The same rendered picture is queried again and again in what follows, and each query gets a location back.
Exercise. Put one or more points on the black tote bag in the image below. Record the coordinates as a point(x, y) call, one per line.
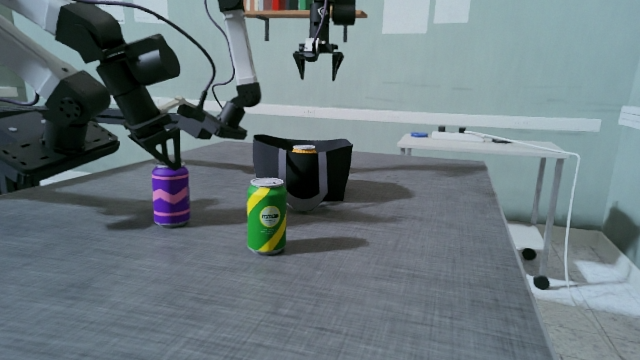
point(308, 177)

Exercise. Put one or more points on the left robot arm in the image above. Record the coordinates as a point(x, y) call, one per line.
point(343, 14)

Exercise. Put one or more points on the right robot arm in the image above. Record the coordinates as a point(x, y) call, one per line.
point(74, 96)

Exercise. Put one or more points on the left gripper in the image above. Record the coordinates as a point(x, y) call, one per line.
point(337, 57)

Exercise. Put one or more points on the purple drink can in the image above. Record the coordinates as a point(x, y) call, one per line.
point(171, 197)

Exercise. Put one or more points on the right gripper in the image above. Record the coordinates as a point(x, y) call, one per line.
point(141, 113)

